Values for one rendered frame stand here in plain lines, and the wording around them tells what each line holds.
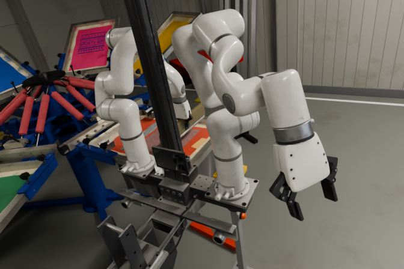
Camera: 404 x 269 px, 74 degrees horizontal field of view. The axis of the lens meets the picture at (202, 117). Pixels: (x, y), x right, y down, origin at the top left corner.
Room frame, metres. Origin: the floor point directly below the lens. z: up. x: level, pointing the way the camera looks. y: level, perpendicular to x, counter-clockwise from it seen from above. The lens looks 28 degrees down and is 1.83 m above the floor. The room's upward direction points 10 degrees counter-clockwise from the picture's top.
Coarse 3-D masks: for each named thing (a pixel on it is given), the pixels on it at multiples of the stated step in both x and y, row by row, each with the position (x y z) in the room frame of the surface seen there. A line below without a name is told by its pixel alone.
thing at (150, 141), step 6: (150, 138) 1.50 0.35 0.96; (156, 138) 1.49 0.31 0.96; (120, 144) 1.49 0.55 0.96; (150, 144) 1.43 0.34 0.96; (156, 144) 1.42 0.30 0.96; (114, 150) 1.43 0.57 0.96; (120, 150) 1.42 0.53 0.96; (150, 150) 1.36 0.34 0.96; (186, 150) 1.30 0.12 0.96; (192, 150) 1.29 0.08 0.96
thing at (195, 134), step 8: (144, 120) 1.78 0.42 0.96; (152, 120) 1.76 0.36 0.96; (144, 128) 1.65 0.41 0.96; (192, 128) 1.54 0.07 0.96; (200, 128) 1.52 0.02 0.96; (152, 136) 1.52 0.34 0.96; (184, 136) 1.46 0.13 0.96; (192, 136) 1.44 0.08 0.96; (200, 136) 1.42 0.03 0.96; (208, 136) 1.41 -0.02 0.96; (192, 144) 1.35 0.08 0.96
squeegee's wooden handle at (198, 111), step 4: (200, 104) 1.49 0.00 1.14; (196, 108) 1.44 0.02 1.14; (200, 108) 1.46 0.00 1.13; (192, 112) 1.40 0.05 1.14; (196, 112) 1.42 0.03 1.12; (200, 112) 1.46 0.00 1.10; (204, 112) 1.49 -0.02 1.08; (192, 116) 1.39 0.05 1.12; (196, 116) 1.42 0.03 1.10; (200, 116) 1.45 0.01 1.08; (180, 120) 1.32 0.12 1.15; (184, 120) 1.32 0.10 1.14; (192, 120) 1.38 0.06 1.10; (196, 120) 1.41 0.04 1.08; (180, 124) 1.29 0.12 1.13; (184, 124) 1.32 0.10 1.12; (180, 128) 1.29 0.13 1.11; (184, 128) 1.31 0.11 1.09; (180, 132) 1.28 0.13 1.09; (160, 140) 1.18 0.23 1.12
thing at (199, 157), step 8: (144, 112) 1.89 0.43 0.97; (112, 128) 1.66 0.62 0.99; (104, 136) 1.58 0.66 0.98; (96, 144) 1.52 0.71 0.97; (208, 144) 1.27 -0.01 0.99; (200, 152) 1.21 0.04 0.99; (208, 152) 1.23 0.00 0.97; (120, 160) 1.26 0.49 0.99; (192, 160) 1.14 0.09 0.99; (200, 160) 1.16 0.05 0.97
